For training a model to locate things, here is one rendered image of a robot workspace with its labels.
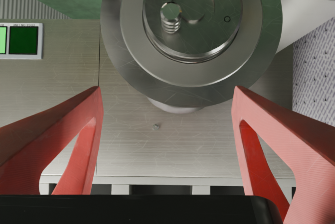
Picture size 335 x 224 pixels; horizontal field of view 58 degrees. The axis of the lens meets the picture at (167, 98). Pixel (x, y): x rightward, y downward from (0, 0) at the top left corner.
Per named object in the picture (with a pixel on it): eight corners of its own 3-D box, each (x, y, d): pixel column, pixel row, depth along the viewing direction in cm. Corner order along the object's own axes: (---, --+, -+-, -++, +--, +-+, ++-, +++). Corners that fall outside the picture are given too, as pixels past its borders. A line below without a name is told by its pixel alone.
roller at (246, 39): (271, -45, 24) (254, 95, 24) (220, 40, 50) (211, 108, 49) (130, -63, 25) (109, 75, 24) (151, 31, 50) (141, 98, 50)
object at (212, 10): (264, 13, 22) (186, 77, 22) (256, 21, 24) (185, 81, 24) (198, -62, 23) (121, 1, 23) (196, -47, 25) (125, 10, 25)
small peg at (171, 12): (186, 12, 20) (169, 26, 19) (184, 26, 22) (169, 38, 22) (172, -4, 20) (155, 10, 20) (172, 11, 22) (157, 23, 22)
